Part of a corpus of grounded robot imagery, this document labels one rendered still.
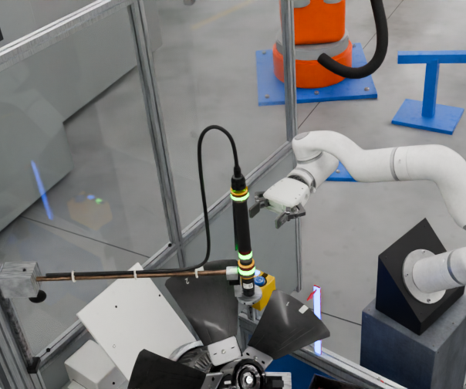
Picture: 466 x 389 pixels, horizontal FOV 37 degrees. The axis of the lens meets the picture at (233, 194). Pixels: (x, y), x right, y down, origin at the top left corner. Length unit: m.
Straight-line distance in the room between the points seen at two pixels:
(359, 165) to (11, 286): 0.99
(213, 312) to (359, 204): 2.63
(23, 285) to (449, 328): 1.44
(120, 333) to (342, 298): 2.01
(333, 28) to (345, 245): 2.02
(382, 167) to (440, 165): 0.15
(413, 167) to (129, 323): 0.96
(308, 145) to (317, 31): 3.73
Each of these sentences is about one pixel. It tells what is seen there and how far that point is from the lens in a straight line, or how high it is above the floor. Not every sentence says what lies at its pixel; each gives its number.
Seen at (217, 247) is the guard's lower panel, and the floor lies 0.80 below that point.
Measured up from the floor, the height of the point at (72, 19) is 2.05.
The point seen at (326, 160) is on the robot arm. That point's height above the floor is 1.69.
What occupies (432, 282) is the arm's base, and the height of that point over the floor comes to 1.14.
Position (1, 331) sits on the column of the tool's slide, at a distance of 2.12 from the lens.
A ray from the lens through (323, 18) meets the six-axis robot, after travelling 5.59.
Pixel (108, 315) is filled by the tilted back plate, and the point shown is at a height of 1.31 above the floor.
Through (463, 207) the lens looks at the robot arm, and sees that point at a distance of 1.85.
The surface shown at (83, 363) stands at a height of 0.97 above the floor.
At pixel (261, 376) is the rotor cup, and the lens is 2.06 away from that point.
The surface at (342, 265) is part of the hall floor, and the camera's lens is 4.13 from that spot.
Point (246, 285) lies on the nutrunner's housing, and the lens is 1.88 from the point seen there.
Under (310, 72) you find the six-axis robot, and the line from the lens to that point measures 5.70.
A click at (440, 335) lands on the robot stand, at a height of 0.93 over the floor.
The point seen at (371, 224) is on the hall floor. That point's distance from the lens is 4.42.
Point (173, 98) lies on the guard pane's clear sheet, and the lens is 2.56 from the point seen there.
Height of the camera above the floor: 2.82
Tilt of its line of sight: 37 degrees down
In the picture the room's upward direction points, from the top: 6 degrees counter-clockwise
